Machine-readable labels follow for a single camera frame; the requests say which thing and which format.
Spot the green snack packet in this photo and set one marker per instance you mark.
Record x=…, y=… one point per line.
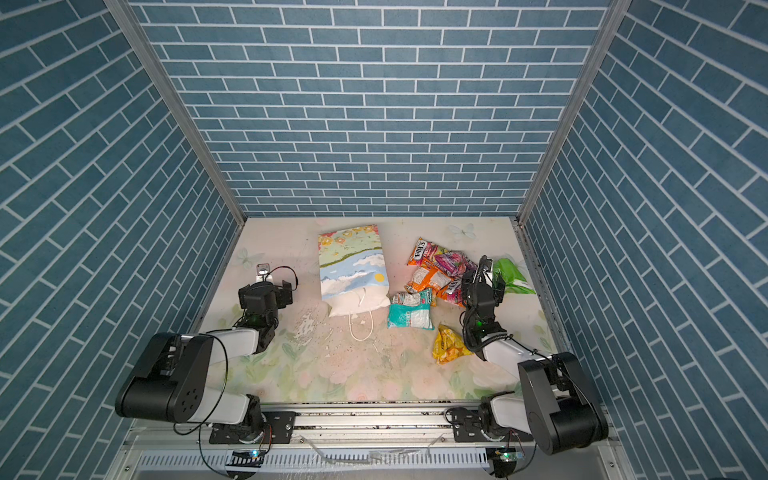
x=506, y=273

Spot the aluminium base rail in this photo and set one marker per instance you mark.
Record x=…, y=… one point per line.
x=434, y=440

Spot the colourful paper gift bag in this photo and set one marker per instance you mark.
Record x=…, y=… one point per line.
x=352, y=271

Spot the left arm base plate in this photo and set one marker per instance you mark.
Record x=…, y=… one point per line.
x=270, y=427

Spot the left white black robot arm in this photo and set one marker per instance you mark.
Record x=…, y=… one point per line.
x=169, y=381

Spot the teal snack packet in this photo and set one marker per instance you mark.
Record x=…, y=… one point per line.
x=411, y=310

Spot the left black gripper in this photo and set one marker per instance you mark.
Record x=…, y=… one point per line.
x=283, y=295

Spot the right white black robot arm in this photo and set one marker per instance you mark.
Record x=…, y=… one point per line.
x=559, y=406

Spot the pink purple snack packet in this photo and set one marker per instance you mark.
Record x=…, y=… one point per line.
x=454, y=263

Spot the yellow snack packet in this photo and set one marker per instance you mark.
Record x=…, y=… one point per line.
x=448, y=346

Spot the multicolour snack packet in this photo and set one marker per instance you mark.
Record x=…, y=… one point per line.
x=452, y=292

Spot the orange white snack packet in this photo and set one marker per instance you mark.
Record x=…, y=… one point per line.
x=427, y=277

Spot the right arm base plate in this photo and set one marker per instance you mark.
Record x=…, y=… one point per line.
x=473, y=426

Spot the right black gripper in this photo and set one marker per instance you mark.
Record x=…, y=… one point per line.
x=470, y=285

